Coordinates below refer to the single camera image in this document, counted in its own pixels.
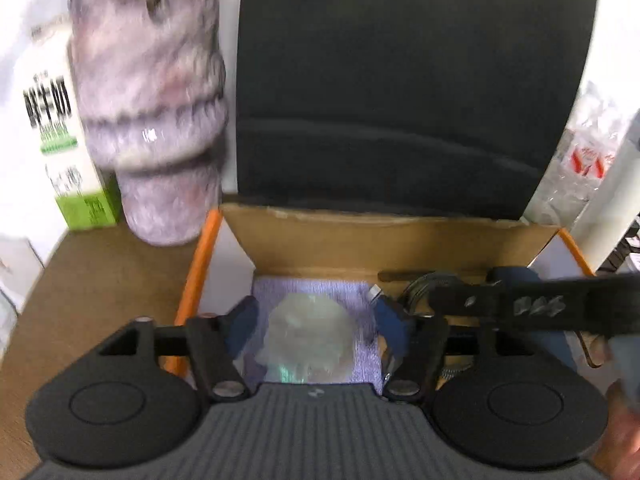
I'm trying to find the wooden desk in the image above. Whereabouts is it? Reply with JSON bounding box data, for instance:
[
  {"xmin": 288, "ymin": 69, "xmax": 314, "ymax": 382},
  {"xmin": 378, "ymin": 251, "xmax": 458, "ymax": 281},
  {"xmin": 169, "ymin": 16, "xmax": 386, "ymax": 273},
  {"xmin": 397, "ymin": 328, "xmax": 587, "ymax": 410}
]
[{"xmin": 0, "ymin": 207, "xmax": 221, "ymax": 480}]

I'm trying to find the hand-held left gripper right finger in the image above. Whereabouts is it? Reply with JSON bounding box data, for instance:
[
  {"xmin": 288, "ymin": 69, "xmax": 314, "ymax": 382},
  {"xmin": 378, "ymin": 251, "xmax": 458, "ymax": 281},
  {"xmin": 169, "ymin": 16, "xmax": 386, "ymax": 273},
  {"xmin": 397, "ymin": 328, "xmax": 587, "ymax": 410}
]
[{"xmin": 372, "ymin": 296, "xmax": 502, "ymax": 406}]

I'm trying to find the whitish translucent plastic item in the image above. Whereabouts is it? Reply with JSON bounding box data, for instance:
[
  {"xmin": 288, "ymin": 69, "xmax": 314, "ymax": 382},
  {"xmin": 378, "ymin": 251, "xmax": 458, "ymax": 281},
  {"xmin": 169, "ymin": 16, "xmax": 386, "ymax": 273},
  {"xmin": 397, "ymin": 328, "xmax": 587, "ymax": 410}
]
[{"xmin": 257, "ymin": 292, "xmax": 358, "ymax": 384}]

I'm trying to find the purple knitted cloth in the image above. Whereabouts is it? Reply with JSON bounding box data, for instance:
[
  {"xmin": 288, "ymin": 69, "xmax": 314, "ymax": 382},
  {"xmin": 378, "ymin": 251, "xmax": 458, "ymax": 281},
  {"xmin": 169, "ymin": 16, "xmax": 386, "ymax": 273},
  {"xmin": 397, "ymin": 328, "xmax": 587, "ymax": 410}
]
[{"xmin": 249, "ymin": 277, "xmax": 383, "ymax": 387}]

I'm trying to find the white thermos bottle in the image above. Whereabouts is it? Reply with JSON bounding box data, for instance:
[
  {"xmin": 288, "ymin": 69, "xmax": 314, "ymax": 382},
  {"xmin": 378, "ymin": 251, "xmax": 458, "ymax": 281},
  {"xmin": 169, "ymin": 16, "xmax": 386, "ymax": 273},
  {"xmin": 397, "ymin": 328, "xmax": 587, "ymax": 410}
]
[{"xmin": 570, "ymin": 135, "xmax": 640, "ymax": 271}]

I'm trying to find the clear red-label water bottle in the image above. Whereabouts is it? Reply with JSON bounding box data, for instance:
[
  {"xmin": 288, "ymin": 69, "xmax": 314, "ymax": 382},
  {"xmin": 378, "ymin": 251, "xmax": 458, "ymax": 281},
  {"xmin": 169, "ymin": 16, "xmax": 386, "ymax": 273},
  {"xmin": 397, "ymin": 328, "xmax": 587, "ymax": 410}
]
[
  {"xmin": 560, "ymin": 80, "xmax": 636, "ymax": 196},
  {"xmin": 522, "ymin": 160, "xmax": 601, "ymax": 226}
]

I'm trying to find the purple marbled ceramic vase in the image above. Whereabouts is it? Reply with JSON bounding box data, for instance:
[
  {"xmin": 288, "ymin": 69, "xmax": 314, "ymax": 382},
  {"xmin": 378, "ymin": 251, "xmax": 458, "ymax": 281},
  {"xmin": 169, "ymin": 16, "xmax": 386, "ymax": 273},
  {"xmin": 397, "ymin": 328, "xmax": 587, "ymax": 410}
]
[{"xmin": 67, "ymin": 0, "xmax": 232, "ymax": 248}]

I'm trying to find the orange cardboard box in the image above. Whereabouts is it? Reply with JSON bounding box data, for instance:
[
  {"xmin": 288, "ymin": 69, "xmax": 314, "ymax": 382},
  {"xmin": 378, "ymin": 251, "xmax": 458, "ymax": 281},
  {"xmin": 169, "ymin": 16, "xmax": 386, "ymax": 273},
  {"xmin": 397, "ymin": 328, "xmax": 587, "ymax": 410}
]
[{"xmin": 172, "ymin": 202, "xmax": 598, "ymax": 386}]

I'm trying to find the white box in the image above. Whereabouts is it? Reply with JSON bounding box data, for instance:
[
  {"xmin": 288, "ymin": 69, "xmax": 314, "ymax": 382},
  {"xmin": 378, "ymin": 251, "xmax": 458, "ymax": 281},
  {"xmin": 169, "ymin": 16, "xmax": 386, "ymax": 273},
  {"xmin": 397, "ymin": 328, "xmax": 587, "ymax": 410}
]
[{"xmin": 0, "ymin": 235, "xmax": 47, "ymax": 313}]

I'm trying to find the black paper bag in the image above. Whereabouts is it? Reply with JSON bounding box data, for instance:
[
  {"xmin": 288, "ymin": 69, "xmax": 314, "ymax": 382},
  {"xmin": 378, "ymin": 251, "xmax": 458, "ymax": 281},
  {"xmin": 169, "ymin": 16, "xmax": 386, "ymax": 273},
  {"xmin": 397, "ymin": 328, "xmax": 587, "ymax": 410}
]
[{"xmin": 235, "ymin": 0, "xmax": 602, "ymax": 222}]

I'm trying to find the green and white milk carton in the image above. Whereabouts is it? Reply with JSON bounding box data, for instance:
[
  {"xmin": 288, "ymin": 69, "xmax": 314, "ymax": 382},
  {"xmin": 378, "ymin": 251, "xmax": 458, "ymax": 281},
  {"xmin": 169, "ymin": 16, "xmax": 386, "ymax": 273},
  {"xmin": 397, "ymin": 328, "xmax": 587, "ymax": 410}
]
[{"xmin": 20, "ymin": 0, "xmax": 123, "ymax": 233}]

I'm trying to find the coiled grey cable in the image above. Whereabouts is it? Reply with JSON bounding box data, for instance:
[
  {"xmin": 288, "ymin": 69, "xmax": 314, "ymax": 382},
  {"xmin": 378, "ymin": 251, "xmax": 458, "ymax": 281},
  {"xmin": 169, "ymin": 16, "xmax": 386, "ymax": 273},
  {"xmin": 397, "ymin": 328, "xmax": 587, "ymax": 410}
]
[{"xmin": 369, "ymin": 272, "xmax": 463, "ymax": 322}]

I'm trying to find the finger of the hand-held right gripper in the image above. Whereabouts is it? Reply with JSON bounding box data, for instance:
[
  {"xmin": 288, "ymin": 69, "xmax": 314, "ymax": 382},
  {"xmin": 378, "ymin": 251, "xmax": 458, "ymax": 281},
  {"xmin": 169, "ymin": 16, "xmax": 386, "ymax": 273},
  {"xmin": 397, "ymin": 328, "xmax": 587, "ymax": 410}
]
[{"xmin": 429, "ymin": 266, "xmax": 640, "ymax": 337}]

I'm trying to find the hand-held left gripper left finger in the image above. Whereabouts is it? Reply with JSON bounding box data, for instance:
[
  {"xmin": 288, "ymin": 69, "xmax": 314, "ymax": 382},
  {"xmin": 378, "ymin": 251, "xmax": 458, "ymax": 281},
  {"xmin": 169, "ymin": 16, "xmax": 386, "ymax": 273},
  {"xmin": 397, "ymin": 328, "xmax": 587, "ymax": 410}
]
[{"xmin": 98, "ymin": 295, "xmax": 261, "ymax": 403}]

